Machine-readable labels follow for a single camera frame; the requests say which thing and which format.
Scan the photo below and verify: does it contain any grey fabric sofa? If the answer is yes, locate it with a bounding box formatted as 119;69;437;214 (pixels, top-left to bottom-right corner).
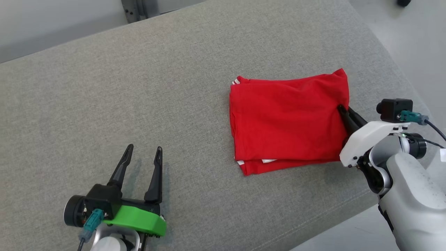
0;0;440;251

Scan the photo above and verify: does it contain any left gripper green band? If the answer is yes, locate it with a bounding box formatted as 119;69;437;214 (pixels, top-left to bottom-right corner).
103;144;167;238

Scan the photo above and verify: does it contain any teal right camera connector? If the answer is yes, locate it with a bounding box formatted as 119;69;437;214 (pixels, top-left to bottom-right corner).
400;111;429;126

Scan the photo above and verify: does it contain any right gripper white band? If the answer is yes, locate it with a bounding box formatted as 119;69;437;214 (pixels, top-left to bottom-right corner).
337;105;412;168

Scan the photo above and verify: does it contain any red number 23 jersey shirt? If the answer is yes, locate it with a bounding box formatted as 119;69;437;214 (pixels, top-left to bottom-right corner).
229;68;350;176

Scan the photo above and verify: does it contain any black right camera cable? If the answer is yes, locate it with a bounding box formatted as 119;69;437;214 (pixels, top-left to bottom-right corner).
423;119;446;149

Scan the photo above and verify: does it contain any dark grey hinge bracket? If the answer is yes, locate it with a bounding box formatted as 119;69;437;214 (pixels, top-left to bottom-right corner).
122;0;140;23

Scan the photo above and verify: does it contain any teal left camera connector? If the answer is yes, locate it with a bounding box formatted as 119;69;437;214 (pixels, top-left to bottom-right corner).
78;208;105;243

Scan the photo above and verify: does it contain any teal camera connector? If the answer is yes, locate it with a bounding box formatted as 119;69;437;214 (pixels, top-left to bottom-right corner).
400;111;429;126
78;208;105;243

